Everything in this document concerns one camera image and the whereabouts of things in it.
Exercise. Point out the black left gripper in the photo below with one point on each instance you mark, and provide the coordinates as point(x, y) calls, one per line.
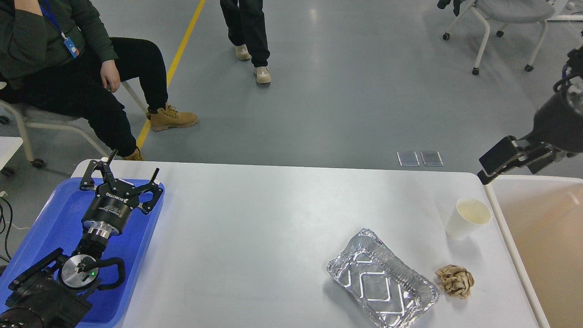
point(111, 207)

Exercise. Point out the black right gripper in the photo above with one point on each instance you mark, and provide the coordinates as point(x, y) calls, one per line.
point(558, 124)

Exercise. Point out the white paper cup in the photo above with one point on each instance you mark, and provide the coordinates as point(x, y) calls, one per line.
point(468, 215)

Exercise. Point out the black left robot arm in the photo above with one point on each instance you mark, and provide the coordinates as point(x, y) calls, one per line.
point(79, 263)

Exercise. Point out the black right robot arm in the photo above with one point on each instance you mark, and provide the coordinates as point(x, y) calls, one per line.
point(572, 69)

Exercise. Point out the beige plastic bin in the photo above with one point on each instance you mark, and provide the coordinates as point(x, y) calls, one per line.
point(541, 219)

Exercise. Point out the blue plastic tray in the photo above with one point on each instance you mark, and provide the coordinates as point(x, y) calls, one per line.
point(59, 226)

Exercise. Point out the right floor socket plate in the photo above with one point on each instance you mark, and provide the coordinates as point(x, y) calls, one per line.
point(432, 158)

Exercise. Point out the floor socket plate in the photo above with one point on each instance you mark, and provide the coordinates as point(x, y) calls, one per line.
point(432, 158)
point(408, 159)

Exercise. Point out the white chair under seated person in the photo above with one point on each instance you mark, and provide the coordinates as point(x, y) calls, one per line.
point(28, 116)

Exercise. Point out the white side table corner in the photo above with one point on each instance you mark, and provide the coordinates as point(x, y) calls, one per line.
point(8, 148)

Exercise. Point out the left floor socket plate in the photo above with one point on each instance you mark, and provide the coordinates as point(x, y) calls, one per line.
point(408, 159)

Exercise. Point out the grey office chair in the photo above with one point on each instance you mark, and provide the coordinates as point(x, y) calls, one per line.
point(508, 12)

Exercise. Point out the seated person green jacket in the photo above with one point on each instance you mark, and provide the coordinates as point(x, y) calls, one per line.
point(58, 55)

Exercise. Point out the crumpled brown paper ball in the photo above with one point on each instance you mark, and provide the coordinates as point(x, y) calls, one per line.
point(457, 281)

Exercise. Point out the aluminium foil tray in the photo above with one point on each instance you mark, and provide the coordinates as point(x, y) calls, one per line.
point(392, 294)

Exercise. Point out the standing person dark trousers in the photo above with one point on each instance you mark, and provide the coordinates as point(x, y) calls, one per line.
point(245, 20)

